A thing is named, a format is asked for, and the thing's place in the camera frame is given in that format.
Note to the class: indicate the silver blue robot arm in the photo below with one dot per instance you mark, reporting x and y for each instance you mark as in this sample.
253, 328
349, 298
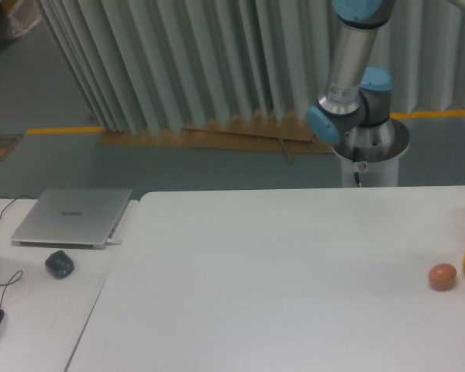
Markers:
350, 66

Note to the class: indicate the flat brown cardboard sheet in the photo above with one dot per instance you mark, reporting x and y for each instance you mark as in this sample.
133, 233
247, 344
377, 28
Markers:
289, 136

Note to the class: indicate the pale green pleated curtain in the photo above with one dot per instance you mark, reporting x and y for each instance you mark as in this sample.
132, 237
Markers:
163, 64

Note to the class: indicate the silver closed laptop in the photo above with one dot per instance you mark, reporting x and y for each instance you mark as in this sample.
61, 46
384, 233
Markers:
76, 218

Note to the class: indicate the black earbud case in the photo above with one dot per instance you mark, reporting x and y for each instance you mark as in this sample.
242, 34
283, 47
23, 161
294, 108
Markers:
59, 264

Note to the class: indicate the brown egg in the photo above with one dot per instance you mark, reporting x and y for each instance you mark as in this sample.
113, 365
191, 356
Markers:
442, 276

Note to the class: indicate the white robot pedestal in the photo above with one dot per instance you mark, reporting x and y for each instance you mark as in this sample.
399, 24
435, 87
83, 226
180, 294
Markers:
365, 174

